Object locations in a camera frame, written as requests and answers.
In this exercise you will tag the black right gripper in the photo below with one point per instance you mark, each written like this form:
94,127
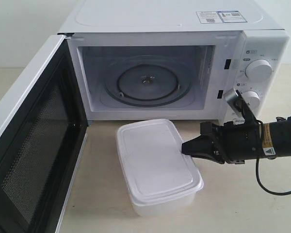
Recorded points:
230,143

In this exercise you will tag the white plastic food container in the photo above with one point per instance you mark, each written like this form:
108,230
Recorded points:
159,178

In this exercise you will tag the white microwave door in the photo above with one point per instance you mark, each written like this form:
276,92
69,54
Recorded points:
42,134

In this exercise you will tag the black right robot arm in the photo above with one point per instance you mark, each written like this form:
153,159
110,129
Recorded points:
277,138

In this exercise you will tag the white lower microwave knob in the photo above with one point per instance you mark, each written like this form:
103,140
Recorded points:
252,99

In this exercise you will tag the white microwave knob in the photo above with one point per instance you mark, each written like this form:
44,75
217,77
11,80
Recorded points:
252,99
258,70

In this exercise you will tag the white upper microwave knob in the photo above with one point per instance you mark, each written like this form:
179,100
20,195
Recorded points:
258,70

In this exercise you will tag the glass microwave turntable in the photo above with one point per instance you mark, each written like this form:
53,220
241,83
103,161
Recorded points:
148,81

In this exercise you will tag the white microwave oven body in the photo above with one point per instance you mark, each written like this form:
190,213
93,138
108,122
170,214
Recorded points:
102,32

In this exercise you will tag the blue white label sticker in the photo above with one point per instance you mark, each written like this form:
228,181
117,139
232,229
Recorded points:
213,17

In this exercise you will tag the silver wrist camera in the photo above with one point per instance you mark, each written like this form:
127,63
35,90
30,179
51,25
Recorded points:
232,97

